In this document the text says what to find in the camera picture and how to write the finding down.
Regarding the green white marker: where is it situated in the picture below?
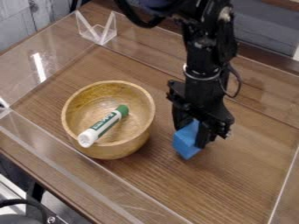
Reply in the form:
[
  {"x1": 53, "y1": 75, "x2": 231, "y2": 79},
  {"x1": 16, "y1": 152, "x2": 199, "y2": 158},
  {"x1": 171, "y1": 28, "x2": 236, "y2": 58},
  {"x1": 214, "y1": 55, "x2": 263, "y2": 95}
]
[{"x1": 77, "y1": 105, "x2": 128, "y2": 148}]

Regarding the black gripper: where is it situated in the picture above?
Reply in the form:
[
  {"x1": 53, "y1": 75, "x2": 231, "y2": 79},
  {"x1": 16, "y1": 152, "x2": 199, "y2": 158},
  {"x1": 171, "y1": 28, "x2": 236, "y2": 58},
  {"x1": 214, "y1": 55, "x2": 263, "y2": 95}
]
[{"x1": 167, "y1": 78, "x2": 235, "y2": 149}]

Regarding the black cable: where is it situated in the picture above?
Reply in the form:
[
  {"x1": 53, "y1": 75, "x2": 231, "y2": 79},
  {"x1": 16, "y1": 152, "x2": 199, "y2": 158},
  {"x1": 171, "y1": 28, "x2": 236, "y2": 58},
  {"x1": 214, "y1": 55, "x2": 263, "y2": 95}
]
[{"x1": 0, "y1": 198, "x2": 49, "y2": 224}]

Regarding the black table leg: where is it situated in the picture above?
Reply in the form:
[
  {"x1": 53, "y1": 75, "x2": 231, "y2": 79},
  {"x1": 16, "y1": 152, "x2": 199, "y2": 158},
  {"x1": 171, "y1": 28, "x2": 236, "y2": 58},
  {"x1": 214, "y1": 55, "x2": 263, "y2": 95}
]
[{"x1": 31, "y1": 182, "x2": 45, "y2": 202}]

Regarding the blue rectangular block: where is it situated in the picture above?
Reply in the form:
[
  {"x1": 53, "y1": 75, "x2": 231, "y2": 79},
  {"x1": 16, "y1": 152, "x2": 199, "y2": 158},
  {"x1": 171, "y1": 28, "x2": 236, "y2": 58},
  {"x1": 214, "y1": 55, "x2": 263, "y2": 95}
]
[{"x1": 172, "y1": 120, "x2": 202, "y2": 159}]

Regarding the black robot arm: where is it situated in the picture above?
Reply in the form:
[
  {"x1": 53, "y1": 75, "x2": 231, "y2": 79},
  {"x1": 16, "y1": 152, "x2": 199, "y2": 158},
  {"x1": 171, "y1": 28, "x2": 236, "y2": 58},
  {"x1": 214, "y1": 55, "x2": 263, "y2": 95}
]
[{"x1": 115, "y1": 0, "x2": 242, "y2": 148}]

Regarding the clear acrylic tray wall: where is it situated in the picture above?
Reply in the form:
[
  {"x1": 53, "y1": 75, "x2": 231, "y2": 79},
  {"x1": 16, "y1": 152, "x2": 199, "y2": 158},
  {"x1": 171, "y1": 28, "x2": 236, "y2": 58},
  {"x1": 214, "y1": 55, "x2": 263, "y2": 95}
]
[{"x1": 0, "y1": 16, "x2": 299, "y2": 224}]

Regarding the clear acrylic corner bracket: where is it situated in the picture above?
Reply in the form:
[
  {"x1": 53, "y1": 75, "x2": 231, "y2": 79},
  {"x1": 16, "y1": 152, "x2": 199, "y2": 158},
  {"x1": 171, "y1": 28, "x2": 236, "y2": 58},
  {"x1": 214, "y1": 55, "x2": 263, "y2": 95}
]
[{"x1": 75, "y1": 10, "x2": 117, "y2": 46}]

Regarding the brown wooden bowl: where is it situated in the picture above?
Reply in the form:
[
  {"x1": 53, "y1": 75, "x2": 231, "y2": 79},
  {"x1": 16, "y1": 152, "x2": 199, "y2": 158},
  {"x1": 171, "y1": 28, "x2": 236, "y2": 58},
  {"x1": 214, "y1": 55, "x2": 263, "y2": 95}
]
[{"x1": 60, "y1": 80, "x2": 155, "y2": 160}]

